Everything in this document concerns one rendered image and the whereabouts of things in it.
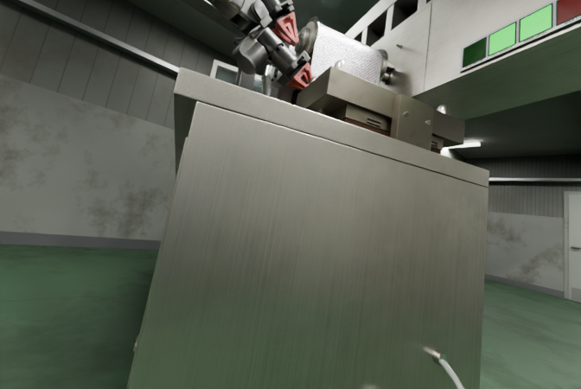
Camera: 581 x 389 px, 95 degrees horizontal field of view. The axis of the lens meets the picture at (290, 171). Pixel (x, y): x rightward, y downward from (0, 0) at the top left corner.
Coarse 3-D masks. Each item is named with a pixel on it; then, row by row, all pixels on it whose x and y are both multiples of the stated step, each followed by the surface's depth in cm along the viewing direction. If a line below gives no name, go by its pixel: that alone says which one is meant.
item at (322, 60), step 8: (320, 48) 75; (312, 56) 75; (320, 56) 75; (328, 56) 76; (336, 56) 77; (312, 64) 74; (320, 64) 75; (328, 64) 76; (352, 64) 80; (312, 72) 74; (320, 72) 75; (352, 72) 79; (360, 72) 80; (368, 72) 82; (368, 80) 81; (376, 80) 83
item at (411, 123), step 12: (396, 96) 58; (396, 108) 57; (408, 108) 57; (420, 108) 59; (432, 108) 60; (396, 120) 56; (408, 120) 57; (420, 120) 58; (432, 120) 60; (396, 132) 55; (408, 132) 57; (420, 132) 58; (420, 144) 58
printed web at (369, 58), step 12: (324, 36) 76; (336, 36) 78; (324, 48) 76; (336, 48) 78; (348, 48) 80; (360, 48) 81; (372, 48) 85; (348, 60) 79; (360, 60) 81; (372, 60) 83; (276, 72) 112; (276, 96) 111
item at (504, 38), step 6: (504, 30) 59; (510, 30) 58; (492, 36) 61; (498, 36) 60; (504, 36) 59; (510, 36) 57; (492, 42) 61; (498, 42) 60; (504, 42) 58; (510, 42) 57; (492, 48) 61; (498, 48) 59
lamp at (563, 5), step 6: (564, 0) 50; (570, 0) 49; (576, 0) 48; (558, 6) 51; (564, 6) 50; (570, 6) 49; (576, 6) 48; (558, 12) 50; (564, 12) 49; (570, 12) 49; (576, 12) 48; (558, 18) 50; (564, 18) 49; (570, 18) 48
